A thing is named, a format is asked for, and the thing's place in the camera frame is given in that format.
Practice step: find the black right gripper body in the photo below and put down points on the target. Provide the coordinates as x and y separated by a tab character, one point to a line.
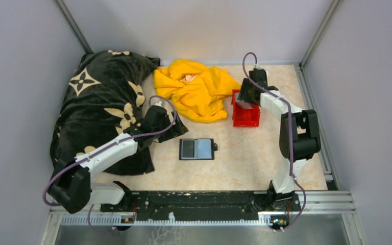
245	92

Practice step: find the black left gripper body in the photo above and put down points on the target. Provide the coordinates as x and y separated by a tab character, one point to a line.
166	123

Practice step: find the black credit card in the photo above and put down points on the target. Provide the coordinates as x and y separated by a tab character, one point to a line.
187	149

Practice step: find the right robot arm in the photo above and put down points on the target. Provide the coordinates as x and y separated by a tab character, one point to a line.
299	137

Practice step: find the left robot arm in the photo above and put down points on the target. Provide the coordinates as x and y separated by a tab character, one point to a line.
71	184

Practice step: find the red plastic bin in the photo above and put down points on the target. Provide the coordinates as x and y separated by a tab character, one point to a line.
244	117

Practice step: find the yellow jacket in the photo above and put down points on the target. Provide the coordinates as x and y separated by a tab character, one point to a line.
196	90

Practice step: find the black floral blanket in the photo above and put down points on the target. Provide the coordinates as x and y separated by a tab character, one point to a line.
103	98

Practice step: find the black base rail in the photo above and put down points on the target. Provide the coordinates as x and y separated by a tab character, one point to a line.
193	206

